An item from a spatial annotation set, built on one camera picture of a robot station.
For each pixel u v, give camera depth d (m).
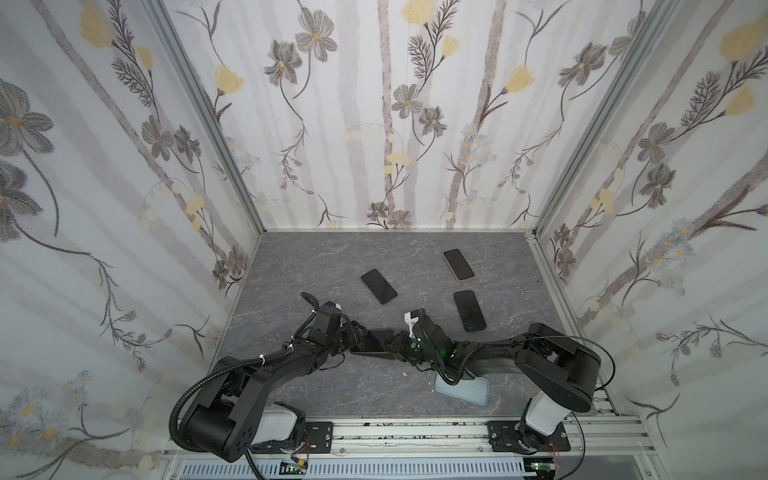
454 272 1.08
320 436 0.74
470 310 0.98
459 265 1.11
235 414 0.42
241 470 0.70
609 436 0.77
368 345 0.90
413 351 0.75
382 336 0.94
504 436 0.74
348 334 0.80
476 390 0.82
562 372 0.47
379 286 1.04
